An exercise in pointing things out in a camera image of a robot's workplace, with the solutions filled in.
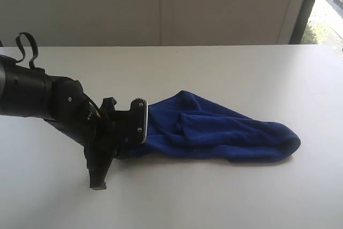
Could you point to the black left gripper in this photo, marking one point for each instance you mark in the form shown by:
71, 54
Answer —
114, 135

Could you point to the blue towel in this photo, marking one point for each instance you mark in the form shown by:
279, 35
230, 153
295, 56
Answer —
187, 126

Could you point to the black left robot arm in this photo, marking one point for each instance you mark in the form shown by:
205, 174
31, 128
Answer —
59, 101

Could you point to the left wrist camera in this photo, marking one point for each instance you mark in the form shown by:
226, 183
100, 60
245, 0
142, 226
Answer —
139, 115

